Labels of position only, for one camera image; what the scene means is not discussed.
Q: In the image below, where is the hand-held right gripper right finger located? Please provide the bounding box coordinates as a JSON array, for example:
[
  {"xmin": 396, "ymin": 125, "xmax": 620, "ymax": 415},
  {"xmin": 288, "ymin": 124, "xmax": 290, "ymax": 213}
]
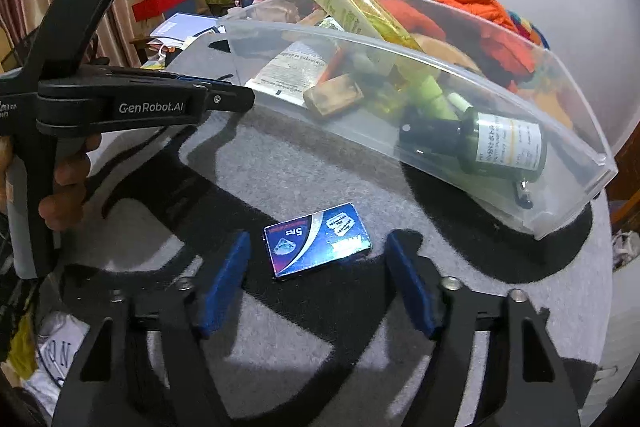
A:
[{"xmin": 386, "ymin": 228, "xmax": 582, "ymax": 427}]

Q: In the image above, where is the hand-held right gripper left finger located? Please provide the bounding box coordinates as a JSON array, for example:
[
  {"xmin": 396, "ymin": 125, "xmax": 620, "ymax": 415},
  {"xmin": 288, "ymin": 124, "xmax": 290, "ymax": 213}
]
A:
[{"xmin": 50, "ymin": 231, "xmax": 251, "ymax": 427}]

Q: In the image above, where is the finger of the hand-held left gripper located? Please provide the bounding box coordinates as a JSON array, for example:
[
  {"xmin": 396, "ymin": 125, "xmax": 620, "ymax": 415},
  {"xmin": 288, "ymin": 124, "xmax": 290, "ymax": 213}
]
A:
[
  {"xmin": 176, "ymin": 74, "xmax": 236, "ymax": 86},
  {"xmin": 204, "ymin": 82, "xmax": 256, "ymax": 112}
]

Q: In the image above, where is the blue razor blade box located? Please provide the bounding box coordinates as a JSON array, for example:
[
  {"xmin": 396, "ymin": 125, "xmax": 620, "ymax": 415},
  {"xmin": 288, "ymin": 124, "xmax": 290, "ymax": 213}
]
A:
[{"xmin": 263, "ymin": 202, "xmax": 374, "ymax": 281}]

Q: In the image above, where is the yellow green plastic bottle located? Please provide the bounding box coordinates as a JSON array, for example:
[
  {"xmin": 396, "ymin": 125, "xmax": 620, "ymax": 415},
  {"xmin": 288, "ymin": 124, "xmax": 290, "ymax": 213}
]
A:
[{"xmin": 275, "ymin": 0, "xmax": 462, "ymax": 124}]

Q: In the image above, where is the clear plastic storage bin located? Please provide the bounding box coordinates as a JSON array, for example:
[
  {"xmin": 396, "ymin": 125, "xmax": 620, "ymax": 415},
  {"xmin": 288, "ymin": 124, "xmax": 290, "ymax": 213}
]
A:
[{"xmin": 216, "ymin": 0, "xmax": 619, "ymax": 241}]

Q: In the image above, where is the person's left hand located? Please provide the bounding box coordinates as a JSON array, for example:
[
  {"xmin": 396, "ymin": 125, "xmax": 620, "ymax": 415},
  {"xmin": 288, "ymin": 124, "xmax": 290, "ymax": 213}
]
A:
[{"xmin": 0, "ymin": 133, "xmax": 102, "ymax": 234}]

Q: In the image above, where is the pile of books and papers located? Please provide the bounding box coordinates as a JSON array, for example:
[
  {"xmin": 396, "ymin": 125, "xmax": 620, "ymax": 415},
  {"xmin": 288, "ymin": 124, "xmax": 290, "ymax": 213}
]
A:
[{"xmin": 131, "ymin": 11, "xmax": 227, "ymax": 70}]

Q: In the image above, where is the white printed sachet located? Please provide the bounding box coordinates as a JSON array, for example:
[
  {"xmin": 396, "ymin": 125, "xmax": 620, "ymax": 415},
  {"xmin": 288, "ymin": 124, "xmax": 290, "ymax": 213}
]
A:
[{"xmin": 244, "ymin": 40, "xmax": 347, "ymax": 96}]

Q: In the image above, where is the red box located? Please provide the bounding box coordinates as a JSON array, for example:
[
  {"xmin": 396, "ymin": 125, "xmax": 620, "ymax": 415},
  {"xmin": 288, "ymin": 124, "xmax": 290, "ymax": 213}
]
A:
[{"xmin": 131, "ymin": 0, "xmax": 194, "ymax": 22}]

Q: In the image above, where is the grey black patterned mat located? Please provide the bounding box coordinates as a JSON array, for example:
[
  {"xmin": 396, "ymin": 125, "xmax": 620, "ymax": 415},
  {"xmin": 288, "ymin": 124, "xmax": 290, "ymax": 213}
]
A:
[{"xmin": 60, "ymin": 34, "xmax": 617, "ymax": 427}]

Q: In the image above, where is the brown wooden block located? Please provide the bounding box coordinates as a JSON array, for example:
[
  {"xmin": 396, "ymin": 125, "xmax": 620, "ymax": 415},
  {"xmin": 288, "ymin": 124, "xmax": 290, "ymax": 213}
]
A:
[{"xmin": 303, "ymin": 74, "xmax": 365, "ymax": 118}]

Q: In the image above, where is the dark green labelled bottle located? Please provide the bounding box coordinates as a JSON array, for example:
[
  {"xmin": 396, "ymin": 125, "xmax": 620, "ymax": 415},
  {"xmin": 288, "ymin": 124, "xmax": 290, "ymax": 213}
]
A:
[{"xmin": 399, "ymin": 106, "xmax": 549, "ymax": 181}]

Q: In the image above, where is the white printed garment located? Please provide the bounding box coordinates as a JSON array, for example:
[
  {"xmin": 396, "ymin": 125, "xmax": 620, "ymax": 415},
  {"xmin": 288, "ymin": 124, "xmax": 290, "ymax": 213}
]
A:
[{"xmin": 24, "ymin": 311, "xmax": 92, "ymax": 409}]

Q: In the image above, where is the white shoe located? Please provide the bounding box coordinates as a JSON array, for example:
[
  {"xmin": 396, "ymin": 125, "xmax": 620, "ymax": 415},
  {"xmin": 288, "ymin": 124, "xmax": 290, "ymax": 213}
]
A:
[{"xmin": 612, "ymin": 229, "xmax": 640, "ymax": 269}]

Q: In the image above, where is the orange puffer jacket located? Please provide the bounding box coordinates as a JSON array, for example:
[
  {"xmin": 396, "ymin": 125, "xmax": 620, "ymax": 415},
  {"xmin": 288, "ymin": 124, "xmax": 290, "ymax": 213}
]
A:
[{"xmin": 350, "ymin": 0, "xmax": 547, "ymax": 94}]

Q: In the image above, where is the colourful patterned blanket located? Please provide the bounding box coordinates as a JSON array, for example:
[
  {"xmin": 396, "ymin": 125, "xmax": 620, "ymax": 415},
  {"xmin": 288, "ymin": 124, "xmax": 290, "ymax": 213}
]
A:
[{"xmin": 504, "ymin": 8, "xmax": 549, "ymax": 48}]

